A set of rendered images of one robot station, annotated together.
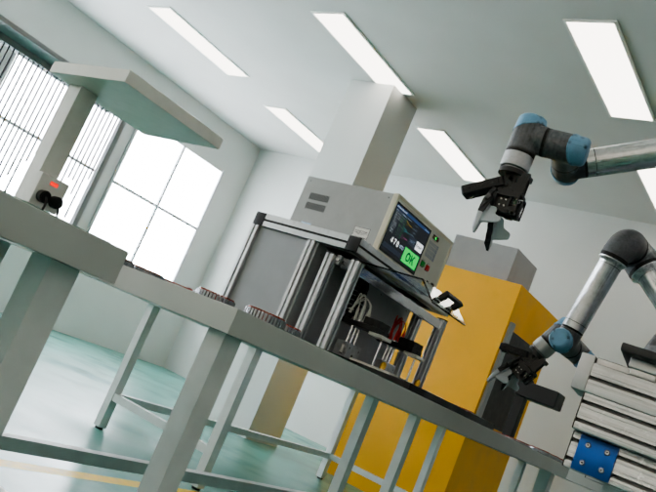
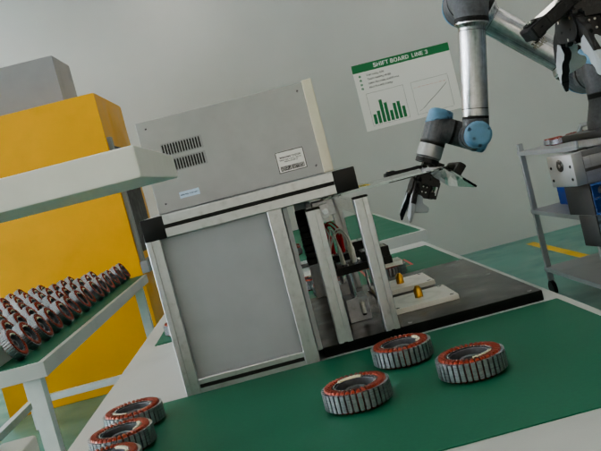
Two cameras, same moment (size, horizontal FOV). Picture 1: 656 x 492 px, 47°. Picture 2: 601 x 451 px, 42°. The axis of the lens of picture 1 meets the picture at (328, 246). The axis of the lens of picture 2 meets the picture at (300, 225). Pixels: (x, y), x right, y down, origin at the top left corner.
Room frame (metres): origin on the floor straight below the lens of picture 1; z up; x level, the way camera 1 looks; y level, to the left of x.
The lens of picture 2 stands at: (1.10, 1.05, 1.14)
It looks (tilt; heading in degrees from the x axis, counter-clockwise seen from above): 4 degrees down; 320
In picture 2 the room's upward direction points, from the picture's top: 14 degrees counter-clockwise
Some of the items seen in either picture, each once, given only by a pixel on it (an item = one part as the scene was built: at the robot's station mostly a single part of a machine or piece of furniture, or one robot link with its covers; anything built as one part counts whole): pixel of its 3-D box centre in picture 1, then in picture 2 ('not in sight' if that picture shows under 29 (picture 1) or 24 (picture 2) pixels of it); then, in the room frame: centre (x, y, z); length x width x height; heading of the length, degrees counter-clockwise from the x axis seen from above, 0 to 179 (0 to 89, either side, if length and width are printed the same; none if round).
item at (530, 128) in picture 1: (527, 137); not in sight; (1.84, -0.36, 1.45); 0.09 x 0.08 x 0.11; 68
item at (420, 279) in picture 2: not in sight; (401, 285); (2.52, -0.45, 0.78); 0.15 x 0.15 x 0.01; 52
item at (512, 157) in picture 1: (515, 164); not in sight; (1.84, -0.36, 1.37); 0.08 x 0.08 x 0.05
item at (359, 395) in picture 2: (214, 300); (356, 392); (2.04, 0.22, 0.77); 0.11 x 0.11 x 0.04
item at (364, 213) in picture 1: (371, 235); (237, 149); (2.64, -0.13, 1.22); 0.44 x 0.39 x 0.20; 142
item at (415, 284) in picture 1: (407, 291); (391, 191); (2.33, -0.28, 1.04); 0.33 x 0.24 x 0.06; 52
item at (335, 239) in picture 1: (356, 266); (251, 199); (2.63, -0.12, 1.09); 0.68 x 0.44 x 0.05; 142
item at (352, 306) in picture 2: (346, 350); (357, 306); (2.42, -0.18, 0.80); 0.07 x 0.05 x 0.06; 142
